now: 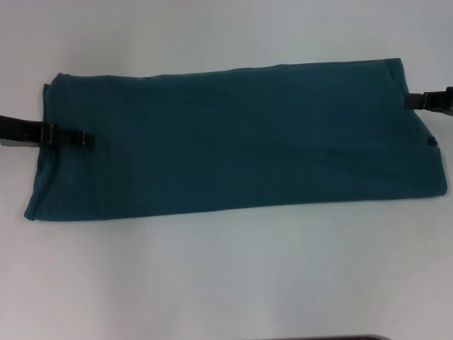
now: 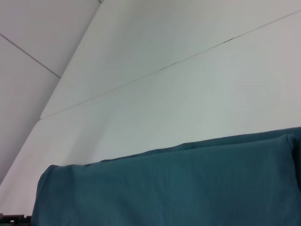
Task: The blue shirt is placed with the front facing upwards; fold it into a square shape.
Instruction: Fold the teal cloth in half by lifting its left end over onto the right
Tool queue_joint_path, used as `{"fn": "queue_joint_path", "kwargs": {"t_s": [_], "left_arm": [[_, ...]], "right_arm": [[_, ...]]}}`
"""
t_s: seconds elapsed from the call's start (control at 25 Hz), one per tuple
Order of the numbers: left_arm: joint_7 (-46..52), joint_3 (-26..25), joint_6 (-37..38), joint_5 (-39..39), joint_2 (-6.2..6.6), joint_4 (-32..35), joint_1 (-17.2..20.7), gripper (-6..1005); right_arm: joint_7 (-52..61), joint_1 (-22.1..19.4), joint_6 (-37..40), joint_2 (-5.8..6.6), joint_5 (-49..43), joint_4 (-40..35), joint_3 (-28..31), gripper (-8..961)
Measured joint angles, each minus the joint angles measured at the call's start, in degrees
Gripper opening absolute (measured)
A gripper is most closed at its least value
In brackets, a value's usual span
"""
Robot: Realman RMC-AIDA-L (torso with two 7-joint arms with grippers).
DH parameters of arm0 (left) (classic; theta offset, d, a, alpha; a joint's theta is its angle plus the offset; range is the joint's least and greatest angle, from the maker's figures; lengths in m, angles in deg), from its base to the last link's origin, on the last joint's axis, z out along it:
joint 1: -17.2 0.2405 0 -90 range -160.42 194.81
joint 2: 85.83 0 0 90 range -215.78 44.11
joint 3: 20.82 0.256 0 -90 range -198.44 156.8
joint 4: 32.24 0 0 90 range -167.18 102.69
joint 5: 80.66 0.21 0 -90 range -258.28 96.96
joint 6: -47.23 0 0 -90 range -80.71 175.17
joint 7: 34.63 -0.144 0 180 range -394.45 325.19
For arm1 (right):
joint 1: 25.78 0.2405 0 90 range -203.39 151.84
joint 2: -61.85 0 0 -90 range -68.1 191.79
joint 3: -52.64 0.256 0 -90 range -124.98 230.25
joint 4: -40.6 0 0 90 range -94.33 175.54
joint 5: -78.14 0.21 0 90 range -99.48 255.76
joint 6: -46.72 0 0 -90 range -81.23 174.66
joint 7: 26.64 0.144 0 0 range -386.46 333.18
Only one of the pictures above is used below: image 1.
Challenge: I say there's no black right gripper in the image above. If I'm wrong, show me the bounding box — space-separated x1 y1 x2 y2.
405 86 453 117

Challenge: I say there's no teal t-shirt with FREE print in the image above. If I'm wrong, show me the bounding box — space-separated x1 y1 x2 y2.
23 57 450 223

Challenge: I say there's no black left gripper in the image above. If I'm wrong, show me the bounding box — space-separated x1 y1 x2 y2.
0 113 97 152

